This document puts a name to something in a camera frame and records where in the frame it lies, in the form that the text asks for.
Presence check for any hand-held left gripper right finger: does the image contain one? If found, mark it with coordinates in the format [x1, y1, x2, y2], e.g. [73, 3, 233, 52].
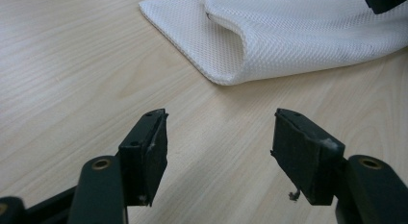
[269, 108, 346, 207]

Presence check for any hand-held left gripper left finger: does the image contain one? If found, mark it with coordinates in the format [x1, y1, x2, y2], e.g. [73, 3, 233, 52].
[117, 108, 169, 208]

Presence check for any white mesh laundry bag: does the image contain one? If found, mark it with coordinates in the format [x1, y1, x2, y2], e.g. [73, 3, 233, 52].
[138, 0, 408, 87]

